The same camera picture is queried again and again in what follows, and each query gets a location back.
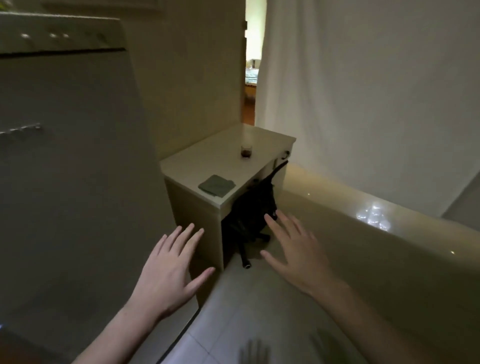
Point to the person's right hand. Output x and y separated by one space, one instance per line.
303 258

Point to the person's left hand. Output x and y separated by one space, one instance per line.
165 277

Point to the person's left forearm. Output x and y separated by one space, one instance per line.
116 337

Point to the narrow white curtain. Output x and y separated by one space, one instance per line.
465 210

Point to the wide white curtain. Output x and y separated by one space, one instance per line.
356 93

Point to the grey-green wiping cloth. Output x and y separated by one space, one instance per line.
216 185

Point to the small drinking glass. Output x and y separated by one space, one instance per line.
246 153

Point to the wooden bed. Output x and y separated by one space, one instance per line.
252 77

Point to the wooden doorway frame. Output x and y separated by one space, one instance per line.
243 97

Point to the white wooden table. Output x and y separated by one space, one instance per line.
210 161

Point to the black office chair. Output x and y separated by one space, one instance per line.
251 210

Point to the silver refrigerator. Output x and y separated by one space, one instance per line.
75 168

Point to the person's right forearm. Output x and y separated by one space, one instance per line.
367 326

